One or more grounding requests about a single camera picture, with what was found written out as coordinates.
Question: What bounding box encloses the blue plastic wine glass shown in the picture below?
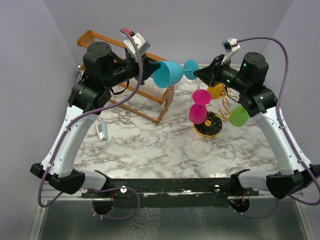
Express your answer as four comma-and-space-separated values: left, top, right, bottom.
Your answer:
152, 59, 200, 89

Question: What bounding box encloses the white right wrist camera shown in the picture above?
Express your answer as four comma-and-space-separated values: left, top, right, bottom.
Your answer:
221, 37, 241, 65

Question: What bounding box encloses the yellow plastic wine glass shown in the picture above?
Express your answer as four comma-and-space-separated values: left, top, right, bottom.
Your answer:
207, 83, 226, 100

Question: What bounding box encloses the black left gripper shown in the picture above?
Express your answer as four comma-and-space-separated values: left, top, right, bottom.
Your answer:
103, 51, 162, 89

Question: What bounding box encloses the pink plastic wine glass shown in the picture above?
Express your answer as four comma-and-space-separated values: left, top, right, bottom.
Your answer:
188, 89, 212, 124

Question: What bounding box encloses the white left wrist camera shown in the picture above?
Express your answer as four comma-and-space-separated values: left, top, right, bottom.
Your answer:
123, 32, 151, 62

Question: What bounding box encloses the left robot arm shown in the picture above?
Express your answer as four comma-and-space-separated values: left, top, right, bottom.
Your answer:
30, 41, 139, 198

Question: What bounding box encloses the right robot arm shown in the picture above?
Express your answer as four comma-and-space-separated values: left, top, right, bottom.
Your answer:
193, 52, 320, 200

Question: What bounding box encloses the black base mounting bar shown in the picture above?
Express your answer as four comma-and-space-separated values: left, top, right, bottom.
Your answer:
81, 177, 259, 208

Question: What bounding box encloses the gold wire wine glass rack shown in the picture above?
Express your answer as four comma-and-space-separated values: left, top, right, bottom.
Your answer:
193, 83, 239, 138

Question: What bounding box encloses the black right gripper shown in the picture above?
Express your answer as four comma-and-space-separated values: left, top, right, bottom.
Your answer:
193, 54, 248, 93

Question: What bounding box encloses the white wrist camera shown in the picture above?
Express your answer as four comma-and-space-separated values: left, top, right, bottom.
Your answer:
123, 32, 151, 62
221, 37, 241, 65

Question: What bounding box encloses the wooden two-tier shelf rack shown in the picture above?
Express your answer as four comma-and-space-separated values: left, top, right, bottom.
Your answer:
77, 30, 175, 125

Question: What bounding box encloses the green plastic wine glass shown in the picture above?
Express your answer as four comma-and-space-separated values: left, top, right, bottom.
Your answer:
229, 105, 250, 128

